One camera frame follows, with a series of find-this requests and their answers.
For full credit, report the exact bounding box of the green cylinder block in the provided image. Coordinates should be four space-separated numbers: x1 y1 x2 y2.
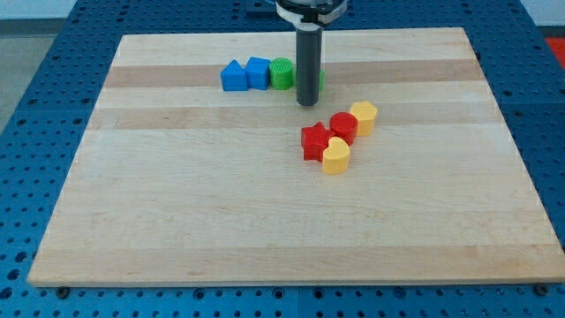
269 57 294 90

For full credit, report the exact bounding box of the blue cube block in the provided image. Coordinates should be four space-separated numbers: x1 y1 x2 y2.
245 57 270 90

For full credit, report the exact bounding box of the green star block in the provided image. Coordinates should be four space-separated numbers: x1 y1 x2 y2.
294 69 326 91

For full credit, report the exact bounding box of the red star block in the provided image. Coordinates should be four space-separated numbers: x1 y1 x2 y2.
301 122 335 163

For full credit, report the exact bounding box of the red cylinder block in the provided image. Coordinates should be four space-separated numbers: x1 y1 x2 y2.
329 112 358 146

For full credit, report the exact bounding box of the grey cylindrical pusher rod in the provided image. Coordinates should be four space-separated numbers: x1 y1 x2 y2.
296 27 322 106

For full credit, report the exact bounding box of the light wooden board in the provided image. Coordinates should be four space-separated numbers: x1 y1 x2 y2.
27 27 564 287

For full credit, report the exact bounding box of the blue pentagon house block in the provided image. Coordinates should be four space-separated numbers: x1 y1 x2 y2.
220 60 248 91

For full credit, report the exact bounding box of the yellow hexagon block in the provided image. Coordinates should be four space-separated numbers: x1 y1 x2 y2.
350 101 378 137

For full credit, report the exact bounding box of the yellow heart block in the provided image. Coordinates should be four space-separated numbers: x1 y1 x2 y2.
322 137 350 175

